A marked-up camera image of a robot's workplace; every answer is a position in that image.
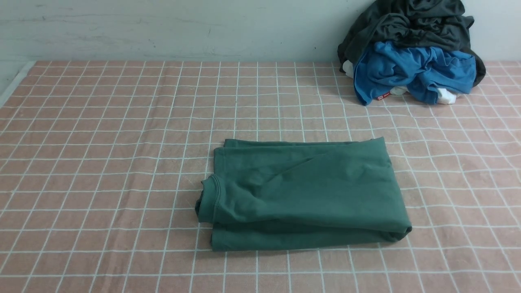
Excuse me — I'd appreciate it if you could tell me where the green long sleeve shirt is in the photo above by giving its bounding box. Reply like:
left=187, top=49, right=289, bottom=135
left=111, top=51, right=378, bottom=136
left=195, top=138, right=412, bottom=251

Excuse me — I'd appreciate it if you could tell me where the blue crumpled shirt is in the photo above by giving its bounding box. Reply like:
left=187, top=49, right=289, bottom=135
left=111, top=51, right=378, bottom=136
left=353, top=41, right=477, bottom=105

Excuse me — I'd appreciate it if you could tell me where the pink checkered table cloth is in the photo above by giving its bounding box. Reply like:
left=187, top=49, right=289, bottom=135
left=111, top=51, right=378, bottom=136
left=0, top=61, right=521, bottom=293

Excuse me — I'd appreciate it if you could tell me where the dark grey crumpled garment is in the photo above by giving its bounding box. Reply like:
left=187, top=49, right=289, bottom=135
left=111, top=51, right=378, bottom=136
left=337, top=0, right=487, bottom=86

